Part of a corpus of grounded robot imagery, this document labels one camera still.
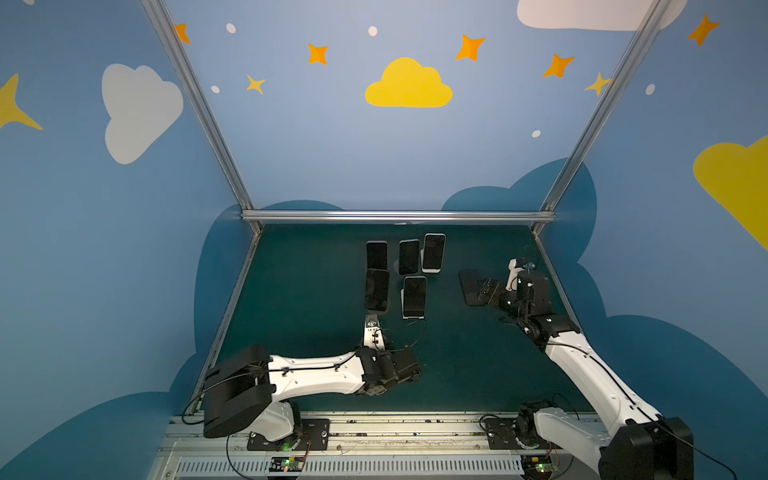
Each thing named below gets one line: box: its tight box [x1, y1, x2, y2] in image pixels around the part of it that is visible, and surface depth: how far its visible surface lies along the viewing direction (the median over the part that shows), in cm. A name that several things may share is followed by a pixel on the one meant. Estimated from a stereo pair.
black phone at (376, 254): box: [366, 240, 388, 269], surface depth 98 cm
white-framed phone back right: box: [420, 234, 447, 273], surface depth 106 cm
